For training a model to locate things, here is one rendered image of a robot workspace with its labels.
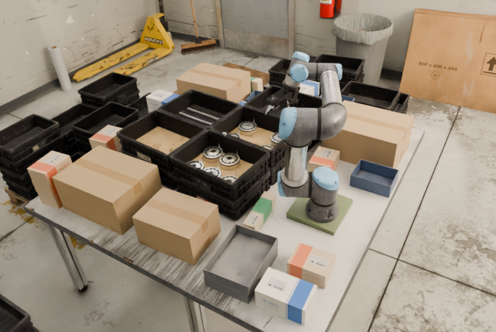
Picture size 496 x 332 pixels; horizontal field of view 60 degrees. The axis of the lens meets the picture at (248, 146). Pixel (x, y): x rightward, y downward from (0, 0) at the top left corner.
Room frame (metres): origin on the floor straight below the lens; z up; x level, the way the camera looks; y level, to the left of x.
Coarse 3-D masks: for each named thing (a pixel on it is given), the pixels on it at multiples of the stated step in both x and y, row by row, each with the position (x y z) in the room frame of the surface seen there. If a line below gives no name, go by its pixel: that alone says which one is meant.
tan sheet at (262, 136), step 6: (234, 132) 2.04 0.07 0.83; (258, 132) 2.02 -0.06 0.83; (264, 132) 2.02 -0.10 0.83; (270, 132) 2.01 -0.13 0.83; (246, 138) 1.97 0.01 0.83; (252, 138) 1.96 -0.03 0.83; (258, 138) 1.96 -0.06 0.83; (264, 138) 1.96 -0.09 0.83; (258, 144) 1.90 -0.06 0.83; (264, 144) 1.90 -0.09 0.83
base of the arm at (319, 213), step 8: (312, 200) 1.44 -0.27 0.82; (336, 200) 1.44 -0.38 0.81; (312, 208) 1.43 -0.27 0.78; (320, 208) 1.41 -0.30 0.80; (328, 208) 1.41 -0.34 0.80; (336, 208) 1.43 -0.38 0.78; (312, 216) 1.42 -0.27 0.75; (320, 216) 1.40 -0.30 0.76; (328, 216) 1.41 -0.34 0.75; (336, 216) 1.42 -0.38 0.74
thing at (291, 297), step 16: (272, 272) 1.08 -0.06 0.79; (256, 288) 1.01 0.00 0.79; (272, 288) 1.01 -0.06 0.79; (288, 288) 1.01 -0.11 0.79; (304, 288) 1.00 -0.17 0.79; (256, 304) 1.01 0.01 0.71; (272, 304) 0.97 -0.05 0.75; (288, 304) 0.94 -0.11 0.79; (304, 304) 0.94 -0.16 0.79; (304, 320) 0.91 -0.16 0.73
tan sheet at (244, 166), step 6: (198, 156) 1.82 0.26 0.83; (204, 162) 1.77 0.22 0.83; (216, 162) 1.76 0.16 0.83; (240, 162) 1.75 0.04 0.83; (246, 162) 1.74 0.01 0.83; (204, 168) 1.72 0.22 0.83; (222, 168) 1.71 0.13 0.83; (240, 168) 1.70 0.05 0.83; (246, 168) 1.70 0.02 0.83; (222, 174) 1.66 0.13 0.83; (228, 174) 1.66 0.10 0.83; (234, 174) 1.65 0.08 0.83; (240, 174) 1.65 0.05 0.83
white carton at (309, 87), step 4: (308, 80) 2.52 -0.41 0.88; (300, 84) 2.47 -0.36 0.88; (304, 84) 2.47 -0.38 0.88; (308, 84) 2.47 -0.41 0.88; (312, 84) 2.46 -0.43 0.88; (316, 84) 2.46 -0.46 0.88; (300, 88) 2.42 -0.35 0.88; (304, 88) 2.42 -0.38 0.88; (308, 88) 2.41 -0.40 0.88; (312, 88) 2.41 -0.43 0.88; (316, 88) 2.45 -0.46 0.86; (304, 92) 2.36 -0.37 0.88; (308, 92) 2.36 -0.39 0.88; (312, 92) 2.41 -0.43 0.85; (316, 92) 2.45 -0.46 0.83; (316, 96) 2.45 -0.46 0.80
